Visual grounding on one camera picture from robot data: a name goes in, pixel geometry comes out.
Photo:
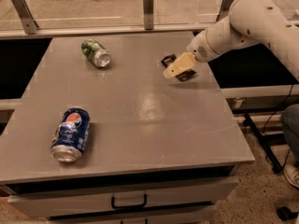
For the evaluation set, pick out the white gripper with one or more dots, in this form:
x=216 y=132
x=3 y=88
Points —
x=200 y=49

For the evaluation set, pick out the black rxbar chocolate wrapper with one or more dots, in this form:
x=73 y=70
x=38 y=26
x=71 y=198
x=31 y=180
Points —
x=179 y=67

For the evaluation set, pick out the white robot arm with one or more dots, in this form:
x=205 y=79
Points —
x=249 y=22

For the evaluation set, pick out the green soda can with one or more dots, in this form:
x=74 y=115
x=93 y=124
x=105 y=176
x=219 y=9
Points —
x=96 y=53

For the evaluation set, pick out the blue Pepsi can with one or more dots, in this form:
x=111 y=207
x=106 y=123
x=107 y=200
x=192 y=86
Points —
x=71 y=136

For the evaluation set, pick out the black stand leg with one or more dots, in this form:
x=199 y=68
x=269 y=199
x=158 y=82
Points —
x=276 y=166

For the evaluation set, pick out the person's jeans leg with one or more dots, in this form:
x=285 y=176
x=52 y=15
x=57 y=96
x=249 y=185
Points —
x=290 y=125

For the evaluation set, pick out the white sneaker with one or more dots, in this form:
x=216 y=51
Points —
x=291 y=173

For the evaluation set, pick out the grey cabinet lower drawer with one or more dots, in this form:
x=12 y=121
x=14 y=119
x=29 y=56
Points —
x=180 y=215

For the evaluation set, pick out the grey cabinet drawer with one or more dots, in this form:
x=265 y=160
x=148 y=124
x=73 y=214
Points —
x=97 y=200
x=180 y=215

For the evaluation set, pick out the black caster wheel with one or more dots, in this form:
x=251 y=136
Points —
x=285 y=213

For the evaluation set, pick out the grey cabinet top drawer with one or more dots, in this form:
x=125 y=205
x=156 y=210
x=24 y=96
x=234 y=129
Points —
x=97 y=200

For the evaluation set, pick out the middle metal railing bracket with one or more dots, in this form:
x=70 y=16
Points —
x=148 y=14

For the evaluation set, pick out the metal railing bracket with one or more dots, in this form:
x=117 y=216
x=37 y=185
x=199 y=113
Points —
x=148 y=14
x=225 y=6
x=28 y=22

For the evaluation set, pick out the right metal railing bracket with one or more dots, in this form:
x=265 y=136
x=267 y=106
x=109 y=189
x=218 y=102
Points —
x=225 y=6

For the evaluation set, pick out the black top drawer handle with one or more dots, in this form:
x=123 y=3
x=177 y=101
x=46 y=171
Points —
x=129 y=203

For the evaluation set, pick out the left metal railing bracket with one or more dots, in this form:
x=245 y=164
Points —
x=28 y=22

